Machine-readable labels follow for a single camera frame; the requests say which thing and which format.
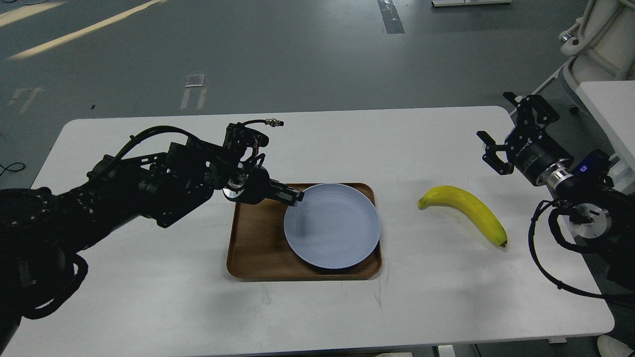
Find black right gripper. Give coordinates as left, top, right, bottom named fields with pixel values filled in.
left=476, top=91, right=573, bottom=186

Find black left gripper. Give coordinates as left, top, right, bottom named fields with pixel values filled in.
left=222, top=167, right=305, bottom=206

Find light blue plate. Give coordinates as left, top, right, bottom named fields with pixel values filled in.
left=283, top=183, right=381, bottom=270

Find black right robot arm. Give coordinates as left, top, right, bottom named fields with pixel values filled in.
left=477, top=91, right=634, bottom=300

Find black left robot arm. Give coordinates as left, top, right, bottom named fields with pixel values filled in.
left=0, top=120, right=304, bottom=350

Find yellow banana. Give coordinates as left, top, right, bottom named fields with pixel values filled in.
left=417, top=185, right=508, bottom=248

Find brown wooden tray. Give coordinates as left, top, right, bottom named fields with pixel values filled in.
left=226, top=182, right=382, bottom=282

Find white side table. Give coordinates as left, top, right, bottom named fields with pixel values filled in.
left=575, top=80, right=635, bottom=194

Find white machine base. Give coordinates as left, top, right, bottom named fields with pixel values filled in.
left=533, top=0, right=635, bottom=115

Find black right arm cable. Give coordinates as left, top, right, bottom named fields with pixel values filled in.
left=527, top=201, right=635, bottom=302

